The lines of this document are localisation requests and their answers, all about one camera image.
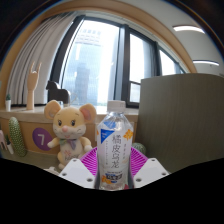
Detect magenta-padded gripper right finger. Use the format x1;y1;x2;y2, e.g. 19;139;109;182
129;147;170;188

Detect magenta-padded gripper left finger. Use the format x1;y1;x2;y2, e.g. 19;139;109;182
58;146;99;189

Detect clear plastic drink bottle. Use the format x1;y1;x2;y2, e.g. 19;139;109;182
95;99;134;192

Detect round green cactus figure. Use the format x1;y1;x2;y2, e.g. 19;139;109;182
132;142;147;156

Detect yellow plush mouse toy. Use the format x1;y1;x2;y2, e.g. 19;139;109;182
43;99;98;171

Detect round purple number sign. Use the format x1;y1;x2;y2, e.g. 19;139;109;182
31;127;54;152

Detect grey-green desk partition panel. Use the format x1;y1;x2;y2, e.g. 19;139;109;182
134;73;224;174

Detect tall green cactus figure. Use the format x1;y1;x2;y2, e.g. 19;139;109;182
8;116;28;158

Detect wooden window ledge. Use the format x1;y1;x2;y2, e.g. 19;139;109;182
0;105;139;156

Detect black horse figure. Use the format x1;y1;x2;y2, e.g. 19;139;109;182
45;80;72;105

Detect wooden hand model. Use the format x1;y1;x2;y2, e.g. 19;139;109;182
25;61;43;111

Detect dark-framed window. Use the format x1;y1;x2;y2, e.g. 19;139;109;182
49;14;186;108

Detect grey-beige curtain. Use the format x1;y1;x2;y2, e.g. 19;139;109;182
6;12;79;106

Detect ceiling lights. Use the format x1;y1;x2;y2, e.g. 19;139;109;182
172;24;220;67

